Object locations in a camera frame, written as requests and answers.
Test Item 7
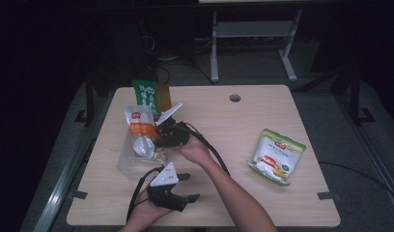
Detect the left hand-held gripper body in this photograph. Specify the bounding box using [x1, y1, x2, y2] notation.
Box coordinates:
[146, 161, 190, 213]

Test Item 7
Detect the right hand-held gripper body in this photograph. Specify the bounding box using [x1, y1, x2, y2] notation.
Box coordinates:
[155, 101, 192, 150]

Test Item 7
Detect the clear orange-banded packet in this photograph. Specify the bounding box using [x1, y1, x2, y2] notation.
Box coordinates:
[124, 103, 161, 160]

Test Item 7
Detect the clear plastic container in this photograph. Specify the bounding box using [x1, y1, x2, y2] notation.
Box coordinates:
[116, 109, 171, 181]

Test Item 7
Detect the green snack packet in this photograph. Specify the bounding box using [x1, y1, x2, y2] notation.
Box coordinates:
[130, 78, 173, 119]

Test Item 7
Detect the white green-edged packet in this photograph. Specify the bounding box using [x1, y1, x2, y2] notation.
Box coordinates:
[246, 128, 307, 188]

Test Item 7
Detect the person's right hand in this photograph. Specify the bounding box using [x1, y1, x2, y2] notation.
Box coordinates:
[173, 132, 214, 166]

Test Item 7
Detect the person's left hand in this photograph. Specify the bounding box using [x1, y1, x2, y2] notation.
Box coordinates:
[119, 188, 174, 232]

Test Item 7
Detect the black metal stand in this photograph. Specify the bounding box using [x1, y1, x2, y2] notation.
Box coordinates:
[73, 72, 97, 128]
[349, 66, 377, 127]

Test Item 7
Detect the dark tape piece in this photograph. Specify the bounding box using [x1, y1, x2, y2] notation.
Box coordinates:
[71, 189, 89, 200]
[316, 190, 342, 201]

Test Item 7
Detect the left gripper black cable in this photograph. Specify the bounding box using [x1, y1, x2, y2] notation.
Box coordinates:
[126, 165, 164, 224]

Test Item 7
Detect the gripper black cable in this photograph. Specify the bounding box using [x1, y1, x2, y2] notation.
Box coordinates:
[126, 165, 164, 224]
[176, 121, 394, 203]

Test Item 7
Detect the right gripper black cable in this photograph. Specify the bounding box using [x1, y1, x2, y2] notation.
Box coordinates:
[176, 121, 394, 203]

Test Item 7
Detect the tangle of floor cables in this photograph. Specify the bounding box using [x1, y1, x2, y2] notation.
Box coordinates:
[143, 18, 216, 87]

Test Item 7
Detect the aluminium rail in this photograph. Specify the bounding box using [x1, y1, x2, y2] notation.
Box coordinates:
[32, 93, 117, 232]
[333, 93, 394, 218]

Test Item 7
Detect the white metal desk frame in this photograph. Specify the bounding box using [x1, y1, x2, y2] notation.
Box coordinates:
[210, 8, 304, 83]

